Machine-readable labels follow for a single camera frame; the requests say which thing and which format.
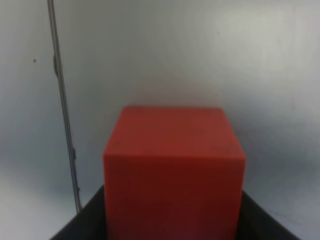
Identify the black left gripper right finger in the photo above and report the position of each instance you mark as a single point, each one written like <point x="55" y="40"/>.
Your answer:
<point x="256" y="224"/>

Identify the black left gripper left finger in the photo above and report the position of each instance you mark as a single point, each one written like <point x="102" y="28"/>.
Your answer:
<point x="89" y="224"/>

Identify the red cube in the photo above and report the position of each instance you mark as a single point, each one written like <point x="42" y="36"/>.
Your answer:
<point x="173" y="173"/>

